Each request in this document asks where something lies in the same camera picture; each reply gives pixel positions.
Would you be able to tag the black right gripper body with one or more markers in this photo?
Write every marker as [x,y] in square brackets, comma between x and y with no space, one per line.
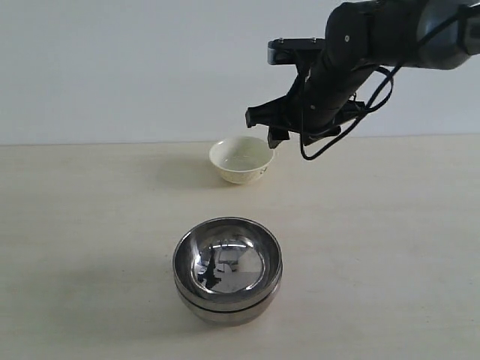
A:
[317,105]

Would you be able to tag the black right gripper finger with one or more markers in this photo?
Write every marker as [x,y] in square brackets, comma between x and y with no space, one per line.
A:
[276,136]
[270,114]

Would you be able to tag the cream ceramic bowl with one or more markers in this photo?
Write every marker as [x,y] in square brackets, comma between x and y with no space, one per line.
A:
[241,160]

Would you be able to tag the dimpled steel bowl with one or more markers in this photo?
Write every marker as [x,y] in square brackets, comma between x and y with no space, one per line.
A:
[227,263]

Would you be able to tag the smooth steel bowl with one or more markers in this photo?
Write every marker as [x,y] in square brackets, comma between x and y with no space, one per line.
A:
[230,318]

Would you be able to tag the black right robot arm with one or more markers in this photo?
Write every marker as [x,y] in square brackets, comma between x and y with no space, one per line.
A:
[361,38]

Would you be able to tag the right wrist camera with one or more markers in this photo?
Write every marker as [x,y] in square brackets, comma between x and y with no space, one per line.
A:
[294,51]

